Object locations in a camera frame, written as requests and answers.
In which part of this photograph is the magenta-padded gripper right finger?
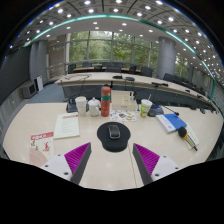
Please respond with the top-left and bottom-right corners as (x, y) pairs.
(132, 143), (183, 186)

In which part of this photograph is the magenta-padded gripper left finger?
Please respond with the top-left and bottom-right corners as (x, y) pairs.
(41, 142), (93, 186)

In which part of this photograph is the black computer mouse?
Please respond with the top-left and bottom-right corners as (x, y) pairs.
(107, 124), (122, 140)

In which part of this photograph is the black mouse pad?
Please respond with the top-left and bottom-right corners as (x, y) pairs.
(96, 121), (132, 153)

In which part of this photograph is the red and white fan-print magazine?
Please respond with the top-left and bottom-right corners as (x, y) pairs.
(28, 131), (55, 168)

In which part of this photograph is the black and yellow handheld microphone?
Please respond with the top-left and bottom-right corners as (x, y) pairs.
(177, 126), (199, 152)

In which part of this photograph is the cream booklet with red header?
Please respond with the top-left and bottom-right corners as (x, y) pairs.
(53, 112), (81, 140)

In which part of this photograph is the blue and white book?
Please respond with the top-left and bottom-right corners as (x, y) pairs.
(155, 113), (188, 134)

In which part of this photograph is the dark grey conference microphone unit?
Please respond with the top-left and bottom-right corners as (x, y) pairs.
(147, 104), (165, 118)

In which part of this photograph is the green and white paper cup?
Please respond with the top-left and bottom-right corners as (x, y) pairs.
(139, 98), (154, 118)

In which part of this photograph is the black conference microphone unit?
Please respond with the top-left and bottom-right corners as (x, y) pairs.
(65, 101), (90, 114)

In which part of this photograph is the white paper cup stack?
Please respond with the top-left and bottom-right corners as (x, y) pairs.
(74, 95), (88, 118)

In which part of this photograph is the colourful sticker sheet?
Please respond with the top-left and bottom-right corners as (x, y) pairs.
(109, 109), (138, 123)

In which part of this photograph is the white lidded mug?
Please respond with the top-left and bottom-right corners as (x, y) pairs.
(87, 96), (102, 118)

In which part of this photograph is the cream desk organizer tray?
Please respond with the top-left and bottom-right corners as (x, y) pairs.
(110, 89), (138, 112)

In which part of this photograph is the red bottle with green band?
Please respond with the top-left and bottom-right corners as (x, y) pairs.
(100, 85), (112, 118)

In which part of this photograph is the grey box appliance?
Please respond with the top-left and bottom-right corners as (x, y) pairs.
(20, 80), (38, 99)

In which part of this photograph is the white floor appliance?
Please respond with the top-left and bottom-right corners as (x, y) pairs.
(34, 75), (45, 92)

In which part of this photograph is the group of dark office chairs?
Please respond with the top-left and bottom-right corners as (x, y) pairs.
(66, 60), (214, 101)

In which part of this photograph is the group of round ceiling lights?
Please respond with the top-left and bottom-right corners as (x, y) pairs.
(9, 0), (224, 81)

